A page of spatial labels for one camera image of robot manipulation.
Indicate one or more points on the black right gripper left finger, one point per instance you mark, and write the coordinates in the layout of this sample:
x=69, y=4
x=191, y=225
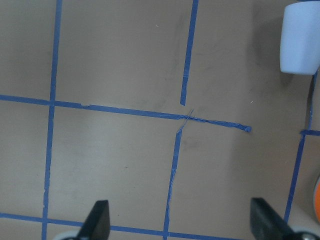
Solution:
x=97, y=223

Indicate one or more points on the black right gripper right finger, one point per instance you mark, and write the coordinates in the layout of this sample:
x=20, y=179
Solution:
x=266, y=223

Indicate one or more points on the white plastic cup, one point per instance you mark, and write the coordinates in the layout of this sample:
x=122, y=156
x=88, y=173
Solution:
x=300, y=38

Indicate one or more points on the orange can with silver lid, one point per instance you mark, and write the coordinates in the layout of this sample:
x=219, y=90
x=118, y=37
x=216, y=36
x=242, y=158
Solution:
x=316, y=199

